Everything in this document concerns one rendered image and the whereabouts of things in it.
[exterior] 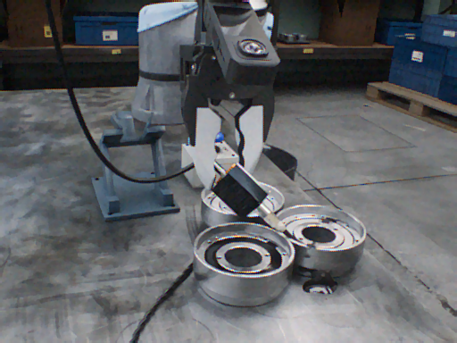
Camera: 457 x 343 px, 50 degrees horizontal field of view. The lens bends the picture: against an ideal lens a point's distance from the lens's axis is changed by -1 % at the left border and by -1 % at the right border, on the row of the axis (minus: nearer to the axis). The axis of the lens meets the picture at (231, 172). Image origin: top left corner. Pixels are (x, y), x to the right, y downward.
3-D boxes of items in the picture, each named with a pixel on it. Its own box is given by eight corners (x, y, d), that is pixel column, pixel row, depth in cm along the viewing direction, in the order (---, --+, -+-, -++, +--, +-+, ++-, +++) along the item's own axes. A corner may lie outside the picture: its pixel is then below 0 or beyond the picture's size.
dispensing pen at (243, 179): (319, 261, 52) (202, 149, 51) (296, 273, 55) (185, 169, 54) (328, 246, 53) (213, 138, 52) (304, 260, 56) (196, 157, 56)
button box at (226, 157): (237, 184, 76) (239, 154, 74) (193, 188, 73) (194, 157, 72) (220, 164, 83) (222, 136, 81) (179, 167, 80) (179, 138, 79)
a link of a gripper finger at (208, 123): (199, 178, 58) (210, 99, 56) (214, 194, 53) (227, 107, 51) (173, 177, 57) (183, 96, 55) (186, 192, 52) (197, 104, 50)
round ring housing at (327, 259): (343, 293, 52) (349, 260, 50) (255, 261, 57) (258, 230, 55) (371, 249, 60) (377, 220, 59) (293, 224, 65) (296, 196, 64)
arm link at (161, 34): (145, 61, 109) (144, -4, 103) (205, 64, 109) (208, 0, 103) (132, 72, 98) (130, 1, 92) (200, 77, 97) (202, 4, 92)
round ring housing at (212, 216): (228, 198, 71) (230, 172, 69) (294, 221, 66) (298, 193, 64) (183, 228, 63) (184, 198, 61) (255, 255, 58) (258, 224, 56)
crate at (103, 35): (137, 38, 420) (137, 12, 411) (144, 46, 387) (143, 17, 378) (74, 38, 405) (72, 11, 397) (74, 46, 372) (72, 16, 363)
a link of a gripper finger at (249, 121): (250, 171, 60) (243, 95, 57) (269, 185, 55) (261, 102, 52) (225, 176, 59) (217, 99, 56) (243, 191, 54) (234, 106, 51)
